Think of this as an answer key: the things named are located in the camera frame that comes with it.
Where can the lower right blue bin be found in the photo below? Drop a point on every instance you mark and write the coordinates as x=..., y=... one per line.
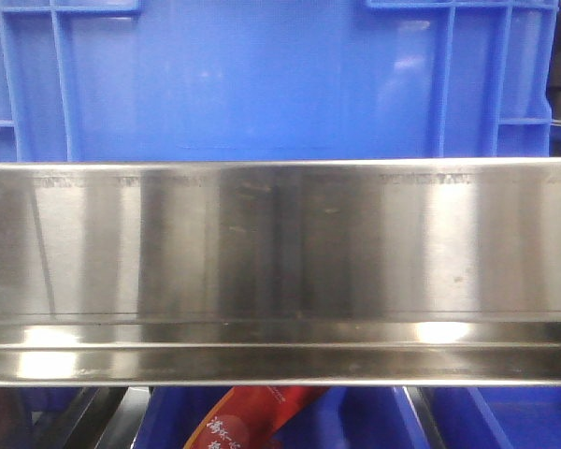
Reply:
x=498, y=417

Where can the large blue plastic bin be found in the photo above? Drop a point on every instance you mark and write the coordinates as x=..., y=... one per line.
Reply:
x=273, y=80

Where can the red snack packet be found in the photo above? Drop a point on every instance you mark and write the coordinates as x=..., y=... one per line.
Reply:
x=249, y=416

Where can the stainless steel shelf rail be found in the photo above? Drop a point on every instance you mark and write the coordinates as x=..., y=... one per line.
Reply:
x=425, y=272

